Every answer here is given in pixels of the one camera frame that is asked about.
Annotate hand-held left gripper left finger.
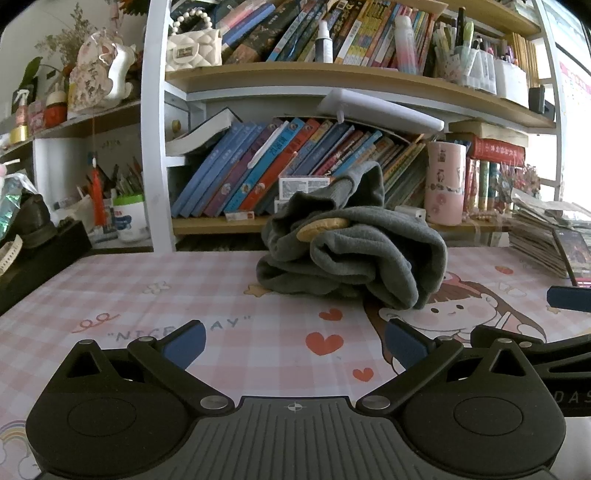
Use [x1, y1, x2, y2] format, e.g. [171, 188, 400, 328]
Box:
[60, 320, 236, 415]

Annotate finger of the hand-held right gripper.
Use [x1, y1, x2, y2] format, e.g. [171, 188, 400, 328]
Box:
[546, 285, 591, 315]
[470, 324, 591, 377]

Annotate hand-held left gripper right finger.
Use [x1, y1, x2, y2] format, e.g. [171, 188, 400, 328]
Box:
[355, 318, 536, 415]

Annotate grey sweater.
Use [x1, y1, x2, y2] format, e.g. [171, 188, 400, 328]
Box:
[256, 161, 448, 311]

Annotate stack of magazines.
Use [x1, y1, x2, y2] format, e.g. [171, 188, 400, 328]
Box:
[507, 188, 591, 288]

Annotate white jar with green lid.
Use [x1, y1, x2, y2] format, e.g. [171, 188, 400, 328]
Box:
[112, 194, 151, 244]

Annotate row of green spined books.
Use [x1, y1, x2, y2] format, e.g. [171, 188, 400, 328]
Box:
[463, 157, 513, 217]

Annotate pink printed tumbler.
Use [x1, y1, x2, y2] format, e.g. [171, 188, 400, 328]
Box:
[424, 141, 467, 226]

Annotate red book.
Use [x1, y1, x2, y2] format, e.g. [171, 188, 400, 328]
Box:
[467, 136, 527, 168]

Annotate holder with pencils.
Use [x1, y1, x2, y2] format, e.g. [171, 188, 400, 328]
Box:
[74, 157, 145, 227]

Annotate red tassel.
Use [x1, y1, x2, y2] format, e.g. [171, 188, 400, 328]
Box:
[88, 117, 106, 228]

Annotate row of blue and orange books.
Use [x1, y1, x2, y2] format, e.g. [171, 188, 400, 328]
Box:
[171, 117, 428, 219]

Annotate beige book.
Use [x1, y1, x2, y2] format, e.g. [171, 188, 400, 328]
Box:
[448, 119, 529, 148]

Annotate dark bronze ornament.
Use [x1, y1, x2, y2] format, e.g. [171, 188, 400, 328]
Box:
[16, 193, 58, 250]

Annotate small black box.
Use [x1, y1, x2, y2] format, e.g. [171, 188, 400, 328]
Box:
[529, 84, 556, 116]

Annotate white wooden bookshelf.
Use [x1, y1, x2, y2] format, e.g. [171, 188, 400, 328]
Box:
[0, 0, 566, 254]

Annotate thick white-paged book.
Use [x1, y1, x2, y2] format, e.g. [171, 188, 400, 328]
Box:
[165, 107, 243, 157]

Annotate white pen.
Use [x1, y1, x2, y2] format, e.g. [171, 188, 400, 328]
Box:
[247, 122, 291, 170]

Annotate white pen holder box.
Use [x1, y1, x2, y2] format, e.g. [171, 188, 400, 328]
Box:
[494, 58, 529, 108]

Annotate white pen holder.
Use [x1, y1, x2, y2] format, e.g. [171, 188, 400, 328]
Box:
[434, 7, 497, 90]

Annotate red white round jar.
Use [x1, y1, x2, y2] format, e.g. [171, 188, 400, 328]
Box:
[44, 90, 69, 129]

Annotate pink spray bottle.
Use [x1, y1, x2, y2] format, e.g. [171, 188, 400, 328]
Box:
[11, 89, 31, 144]

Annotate white floral ornament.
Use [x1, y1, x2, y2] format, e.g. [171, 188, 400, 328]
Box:
[68, 28, 139, 115]

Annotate cream quilted purse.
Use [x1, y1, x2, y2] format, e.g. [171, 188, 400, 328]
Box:
[165, 9, 223, 72]

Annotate pink blue gradient bottle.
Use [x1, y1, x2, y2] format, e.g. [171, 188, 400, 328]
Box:
[394, 15, 417, 75]

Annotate white spray bottle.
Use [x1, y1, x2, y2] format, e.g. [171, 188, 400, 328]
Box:
[315, 19, 334, 64]

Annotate green plant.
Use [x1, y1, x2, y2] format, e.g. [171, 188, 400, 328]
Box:
[17, 56, 63, 100]

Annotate row of yellow and dark books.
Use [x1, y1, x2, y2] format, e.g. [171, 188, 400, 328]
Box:
[171, 0, 444, 75]

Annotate dried flowers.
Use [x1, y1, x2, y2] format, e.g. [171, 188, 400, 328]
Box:
[34, 2, 100, 70]

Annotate wall calendar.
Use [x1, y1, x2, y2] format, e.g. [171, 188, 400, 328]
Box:
[542, 0, 591, 121]

